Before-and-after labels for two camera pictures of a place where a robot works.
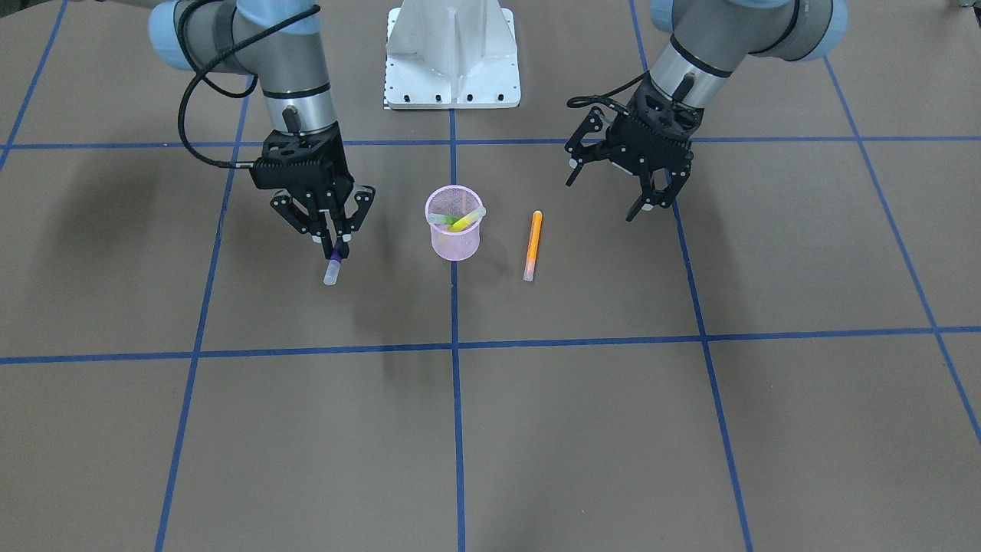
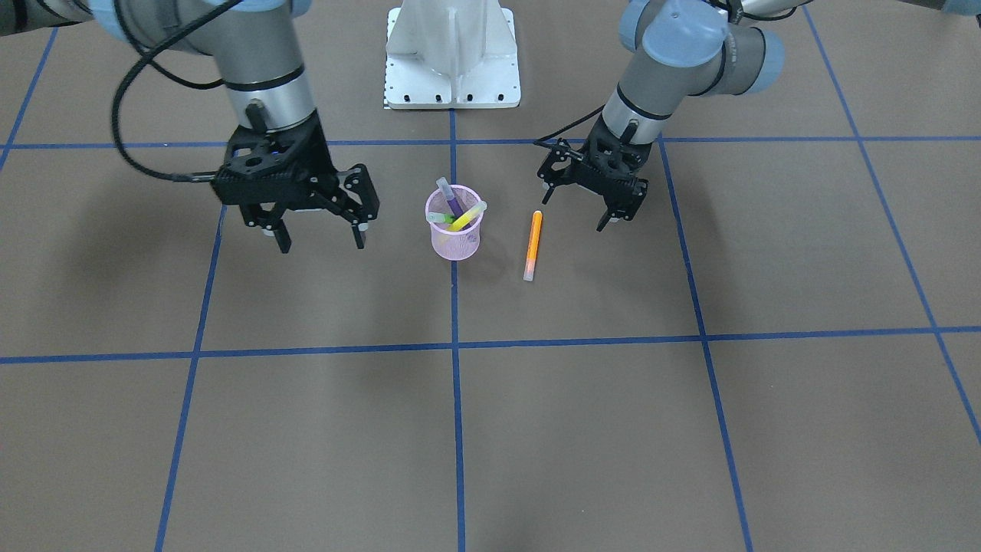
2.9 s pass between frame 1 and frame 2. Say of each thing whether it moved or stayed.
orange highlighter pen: stayed
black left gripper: moved
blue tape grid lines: stayed
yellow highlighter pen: stayed
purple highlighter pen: moved
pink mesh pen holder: stayed
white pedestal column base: stayed
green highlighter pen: stayed
